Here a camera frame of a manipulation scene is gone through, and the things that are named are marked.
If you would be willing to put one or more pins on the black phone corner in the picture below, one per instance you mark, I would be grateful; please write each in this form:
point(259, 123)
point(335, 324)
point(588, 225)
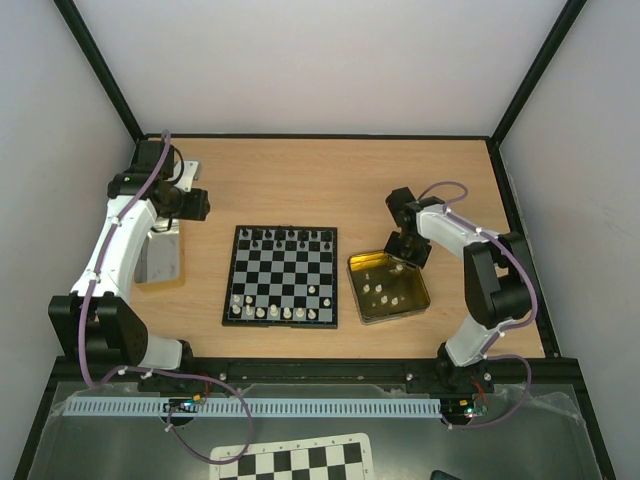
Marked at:
point(441, 475)

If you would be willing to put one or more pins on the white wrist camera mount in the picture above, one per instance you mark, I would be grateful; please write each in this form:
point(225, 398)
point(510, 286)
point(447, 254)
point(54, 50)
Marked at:
point(186, 173)

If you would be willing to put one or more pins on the gold tin with pieces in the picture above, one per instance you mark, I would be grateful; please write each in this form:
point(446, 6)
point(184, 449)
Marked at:
point(385, 288)

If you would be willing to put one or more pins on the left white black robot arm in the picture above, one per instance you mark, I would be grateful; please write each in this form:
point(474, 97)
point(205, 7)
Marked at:
point(95, 322)

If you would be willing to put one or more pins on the printed checkerboard sheet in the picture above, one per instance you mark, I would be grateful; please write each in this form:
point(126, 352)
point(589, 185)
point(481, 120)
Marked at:
point(347, 457)

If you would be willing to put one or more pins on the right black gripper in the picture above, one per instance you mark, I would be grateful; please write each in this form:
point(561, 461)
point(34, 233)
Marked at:
point(409, 246)

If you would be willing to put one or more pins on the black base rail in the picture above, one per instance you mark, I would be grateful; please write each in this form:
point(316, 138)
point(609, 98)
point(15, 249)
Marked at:
point(430, 376)

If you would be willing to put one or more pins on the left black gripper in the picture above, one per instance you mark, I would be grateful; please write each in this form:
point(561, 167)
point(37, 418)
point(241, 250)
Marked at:
point(198, 210)

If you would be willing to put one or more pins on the black silver chess board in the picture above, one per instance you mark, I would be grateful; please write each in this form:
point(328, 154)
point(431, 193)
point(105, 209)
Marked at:
point(275, 265)

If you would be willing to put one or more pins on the white slotted cable duct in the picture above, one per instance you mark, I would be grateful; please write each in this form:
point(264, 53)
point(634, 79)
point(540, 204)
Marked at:
point(257, 407)

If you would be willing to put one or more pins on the silver gold tin lid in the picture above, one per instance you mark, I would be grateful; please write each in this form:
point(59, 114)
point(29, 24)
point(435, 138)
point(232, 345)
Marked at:
point(161, 260)

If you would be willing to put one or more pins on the black aluminium frame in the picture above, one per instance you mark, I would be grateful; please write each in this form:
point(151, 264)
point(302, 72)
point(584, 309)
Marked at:
point(554, 367)

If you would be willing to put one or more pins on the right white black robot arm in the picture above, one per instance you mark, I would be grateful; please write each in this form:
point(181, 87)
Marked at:
point(500, 288)

